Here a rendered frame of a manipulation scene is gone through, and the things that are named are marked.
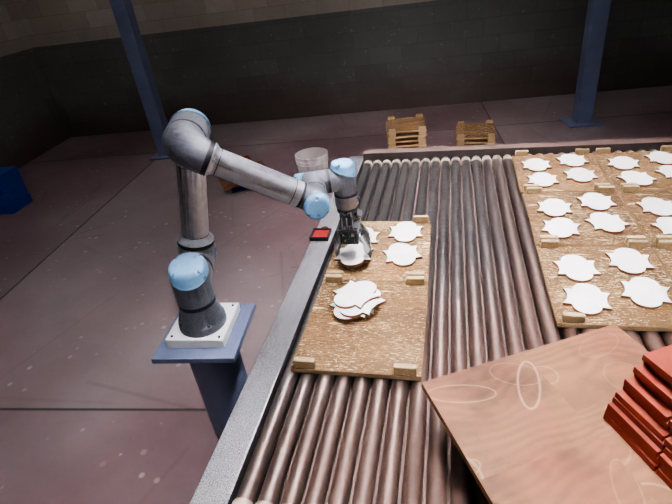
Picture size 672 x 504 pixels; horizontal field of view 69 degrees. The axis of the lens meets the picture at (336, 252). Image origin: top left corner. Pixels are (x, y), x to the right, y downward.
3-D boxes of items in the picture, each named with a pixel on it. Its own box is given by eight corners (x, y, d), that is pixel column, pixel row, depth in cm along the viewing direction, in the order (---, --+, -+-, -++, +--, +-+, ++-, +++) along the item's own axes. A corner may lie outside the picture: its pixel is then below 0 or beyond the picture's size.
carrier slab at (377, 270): (323, 283, 166) (323, 279, 165) (344, 224, 199) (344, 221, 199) (428, 285, 158) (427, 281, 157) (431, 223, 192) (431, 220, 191)
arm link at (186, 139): (161, 125, 119) (339, 197, 135) (169, 113, 128) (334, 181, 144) (148, 166, 124) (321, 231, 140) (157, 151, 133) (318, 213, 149)
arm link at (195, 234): (175, 286, 157) (159, 118, 128) (182, 261, 169) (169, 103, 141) (214, 286, 158) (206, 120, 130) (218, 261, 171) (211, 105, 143)
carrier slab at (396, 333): (290, 372, 132) (289, 368, 131) (324, 283, 165) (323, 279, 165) (421, 381, 124) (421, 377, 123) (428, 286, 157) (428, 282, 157)
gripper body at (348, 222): (336, 246, 160) (332, 213, 154) (341, 232, 167) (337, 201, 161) (359, 246, 158) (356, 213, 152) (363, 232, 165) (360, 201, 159)
